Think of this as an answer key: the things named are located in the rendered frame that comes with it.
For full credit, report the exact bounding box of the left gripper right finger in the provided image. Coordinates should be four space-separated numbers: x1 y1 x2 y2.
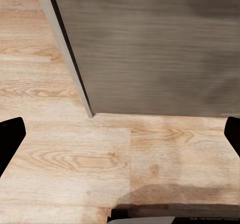
224 117 240 157

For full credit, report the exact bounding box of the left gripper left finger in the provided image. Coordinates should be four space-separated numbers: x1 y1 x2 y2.
0 117 26 177

